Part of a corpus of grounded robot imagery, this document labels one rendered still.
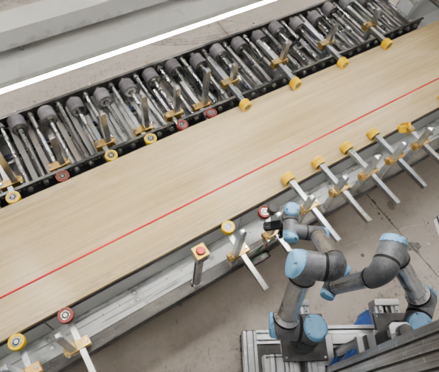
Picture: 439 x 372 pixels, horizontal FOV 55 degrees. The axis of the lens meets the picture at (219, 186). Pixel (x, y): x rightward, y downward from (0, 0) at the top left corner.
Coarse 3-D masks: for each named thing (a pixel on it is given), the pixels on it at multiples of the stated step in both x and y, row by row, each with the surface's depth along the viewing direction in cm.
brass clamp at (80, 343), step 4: (84, 336) 216; (88, 336) 218; (76, 340) 215; (80, 340) 215; (88, 340) 215; (76, 344) 214; (80, 344) 214; (84, 344) 214; (88, 344) 215; (64, 348) 213; (80, 348) 213; (64, 352) 212; (68, 352) 212; (72, 352) 212; (76, 352) 214; (68, 356) 212
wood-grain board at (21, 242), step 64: (384, 64) 333; (192, 128) 283; (256, 128) 288; (320, 128) 293; (384, 128) 298; (64, 192) 250; (128, 192) 254; (192, 192) 258; (256, 192) 262; (0, 256) 227; (64, 256) 230; (128, 256) 233; (0, 320) 210
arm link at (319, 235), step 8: (312, 232) 199; (320, 232) 195; (328, 232) 201; (312, 240) 195; (320, 240) 187; (328, 240) 186; (320, 248) 182; (328, 248) 177; (336, 256) 164; (344, 256) 169; (336, 264) 161; (344, 264) 164; (336, 272) 161; (344, 272) 164; (328, 280) 163
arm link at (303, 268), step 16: (288, 256) 168; (304, 256) 161; (320, 256) 162; (288, 272) 164; (304, 272) 160; (320, 272) 160; (288, 288) 173; (304, 288) 166; (288, 304) 176; (272, 320) 187; (288, 320) 182; (272, 336) 187; (288, 336) 186
